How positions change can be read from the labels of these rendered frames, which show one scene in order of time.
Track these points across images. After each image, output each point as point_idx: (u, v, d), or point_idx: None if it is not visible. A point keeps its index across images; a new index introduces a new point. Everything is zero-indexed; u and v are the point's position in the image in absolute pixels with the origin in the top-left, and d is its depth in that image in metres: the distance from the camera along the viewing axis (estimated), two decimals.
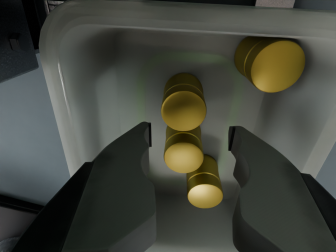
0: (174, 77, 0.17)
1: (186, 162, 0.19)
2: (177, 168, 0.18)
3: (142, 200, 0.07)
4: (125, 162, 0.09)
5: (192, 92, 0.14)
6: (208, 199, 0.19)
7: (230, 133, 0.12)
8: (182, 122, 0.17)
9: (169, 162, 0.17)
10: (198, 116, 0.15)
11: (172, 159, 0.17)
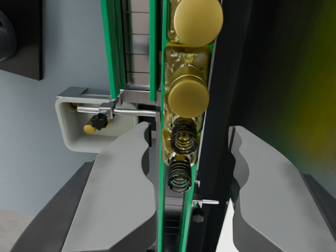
0: (180, 70, 0.19)
1: None
2: None
3: (142, 200, 0.07)
4: (125, 162, 0.09)
5: (197, 81, 0.16)
6: (88, 130, 0.60)
7: (230, 133, 0.12)
8: (187, 111, 0.18)
9: None
10: (201, 103, 0.16)
11: None
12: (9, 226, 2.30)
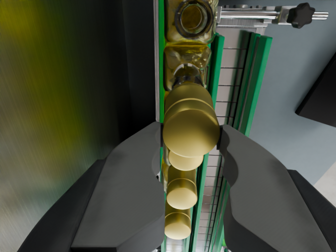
0: None
1: (184, 99, 0.12)
2: (200, 105, 0.11)
3: (151, 200, 0.07)
4: (136, 161, 0.09)
5: (179, 169, 0.20)
6: None
7: None
8: None
9: (212, 129, 0.11)
10: (174, 155, 0.19)
11: (206, 133, 0.12)
12: None
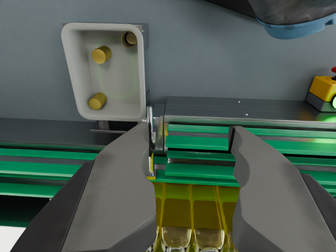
0: None
1: None
2: None
3: (142, 200, 0.07)
4: (125, 162, 0.09)
5: None
6: (96, 55, 0.47)
7: (230, 133, 0.12)
8: None
9: None
10: None
11: None
12: None
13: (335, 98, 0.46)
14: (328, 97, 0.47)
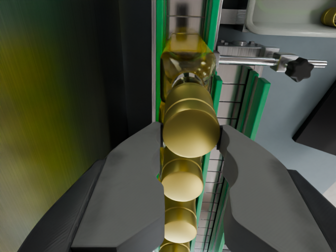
0: None
1: (177, 158, 0.16)
2: (189, 166, 0.15)
3: (151, 200, 0.07)
4: (136, 161, 0.09)
5: (172, 241, 0.20)
6: (185, 131, 0.11)
7: None
8: (179, 208, 0.19)
9: (197, 184, 0.15)
10: (167, 230, 0.19)
11: (193, 186, 0.16)
12: None
13: None
14: None
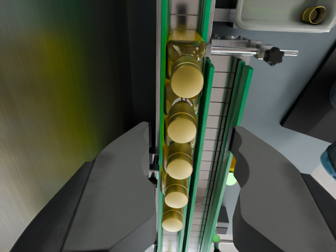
0: None
1: (178, 112, 0.24)
2: (186, 116, 0.23)
3: (142, 200, 0.07)
4: (125, 162, 0.09)
5: (174, 178, 0.27)
6: (183, 79, 0.20)
7: (230, 133, 0.12)
8: (180, 153, 0.26)
9: (192, 128, 0.23)
10: (171, 168, 0.26)
11: (189, 130, 0.23)
12: None
13: (231, 173, 0.68)
14: (231, 169, 0.69)
